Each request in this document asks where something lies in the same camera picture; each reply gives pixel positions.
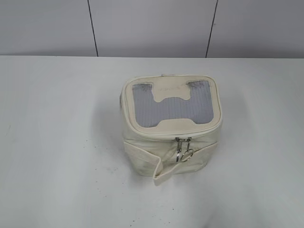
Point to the silver zipper pull with ring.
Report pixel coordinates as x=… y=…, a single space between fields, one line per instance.
x=179 y=142

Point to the cream white zipper bag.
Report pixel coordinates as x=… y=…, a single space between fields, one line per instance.
x=157 y=109

